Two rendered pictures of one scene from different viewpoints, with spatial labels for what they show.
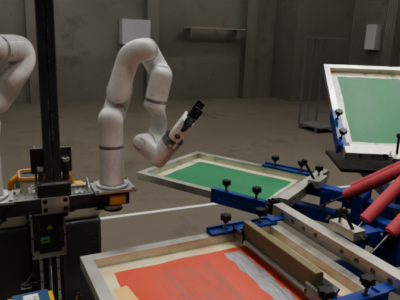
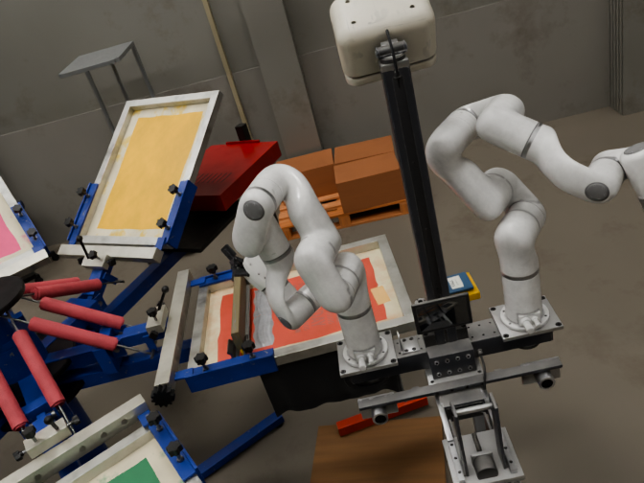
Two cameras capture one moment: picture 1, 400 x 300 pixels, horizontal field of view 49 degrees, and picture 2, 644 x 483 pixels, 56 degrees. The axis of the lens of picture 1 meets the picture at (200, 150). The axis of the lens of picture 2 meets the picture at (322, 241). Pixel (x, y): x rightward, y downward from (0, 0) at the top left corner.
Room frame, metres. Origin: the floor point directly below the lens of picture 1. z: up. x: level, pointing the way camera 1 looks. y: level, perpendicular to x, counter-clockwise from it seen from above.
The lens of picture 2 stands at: (2.80, 0.96, 2.26)
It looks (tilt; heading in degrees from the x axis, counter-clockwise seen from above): 30 degrees down; 210
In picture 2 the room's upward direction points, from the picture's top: 16 degrees counter-clockwise
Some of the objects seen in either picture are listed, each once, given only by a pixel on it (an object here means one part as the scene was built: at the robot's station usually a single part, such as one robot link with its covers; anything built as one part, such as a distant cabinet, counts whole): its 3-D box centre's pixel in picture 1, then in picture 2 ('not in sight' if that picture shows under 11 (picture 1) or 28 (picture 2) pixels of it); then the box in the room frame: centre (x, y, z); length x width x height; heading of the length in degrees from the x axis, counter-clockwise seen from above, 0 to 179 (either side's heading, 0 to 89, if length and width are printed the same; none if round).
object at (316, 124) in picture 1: (321, 84); not in sight; (8.42, -2.25, 0.87); 0.63 x 0.52 x 1.74; 23
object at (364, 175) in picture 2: not in sight; (339, 186); (-1.15, -0.99, 0.19); 1.04 x 0.73 x 0.38; 114
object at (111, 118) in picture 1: (111, 125); (346, 286); (1.66, 0.34, 1.37); 0.13 x 0.10 x 0.16; 4
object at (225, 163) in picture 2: not in sight; (218, 174); (0.32, -0.96, 1.06); 0.61 x 0.46 x 0.12; 177
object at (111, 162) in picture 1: (111, 165); (360, 333); (1.67, 0.35, 1.21); 0.16 x 0.13 x 0.15; 24
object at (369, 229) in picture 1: (356, 237); (147, 332); (1.51, -0.59, 1.02); 0.17 x 0.06 x 0.05; 117
